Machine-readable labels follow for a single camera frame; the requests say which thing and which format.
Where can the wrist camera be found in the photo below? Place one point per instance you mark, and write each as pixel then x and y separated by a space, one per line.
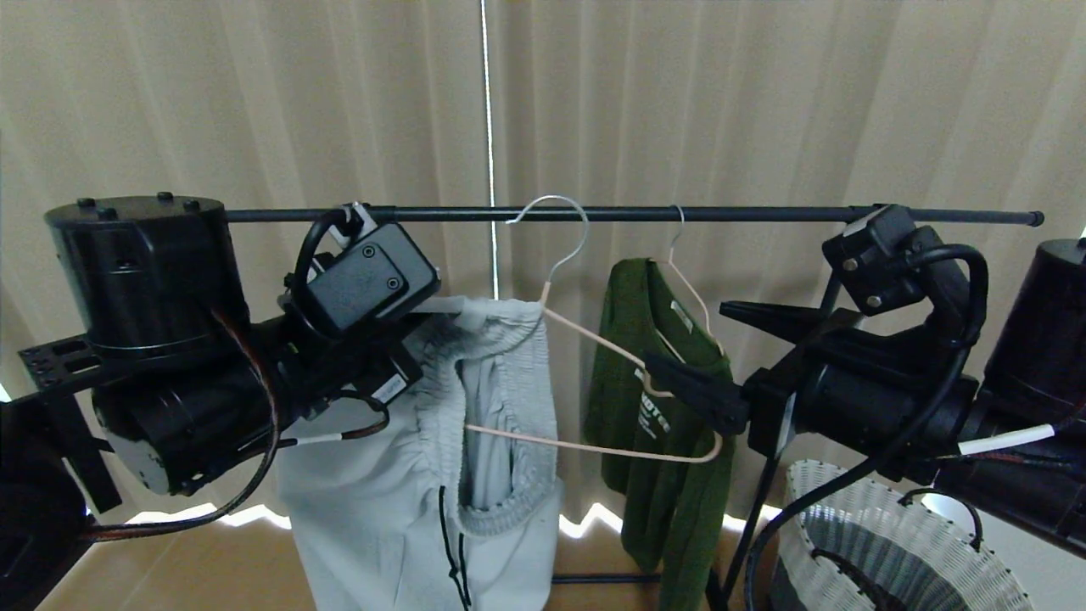
pixel 874 255
pixel 365 284

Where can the green printed shirt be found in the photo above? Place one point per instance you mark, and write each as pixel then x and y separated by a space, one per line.
pixel 628 339

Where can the black clothes rack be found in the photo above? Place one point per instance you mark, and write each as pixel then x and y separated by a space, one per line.
pixel 721 213

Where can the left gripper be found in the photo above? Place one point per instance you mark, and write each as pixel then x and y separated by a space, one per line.
pixel 212 407

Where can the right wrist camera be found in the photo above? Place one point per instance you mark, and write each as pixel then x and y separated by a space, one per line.
pixel 874 255

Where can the white laundry basket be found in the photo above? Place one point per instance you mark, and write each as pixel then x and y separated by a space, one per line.
pixel 933 526

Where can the pale grey shorts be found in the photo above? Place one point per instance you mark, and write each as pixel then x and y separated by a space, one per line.
pixel 382 509

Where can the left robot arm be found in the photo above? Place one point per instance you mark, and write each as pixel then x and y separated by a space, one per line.
pixel 144 271

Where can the pink clothes hanger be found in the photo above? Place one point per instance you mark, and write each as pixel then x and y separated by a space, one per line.
pixel 594 447
pixel 681 222

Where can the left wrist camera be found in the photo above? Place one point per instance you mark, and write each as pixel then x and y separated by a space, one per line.
pixel 365 284

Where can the beige curtain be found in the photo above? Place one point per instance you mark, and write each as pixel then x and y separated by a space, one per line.
pixel 764 102

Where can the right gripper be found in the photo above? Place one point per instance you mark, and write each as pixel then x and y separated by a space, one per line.
pixel 874 390

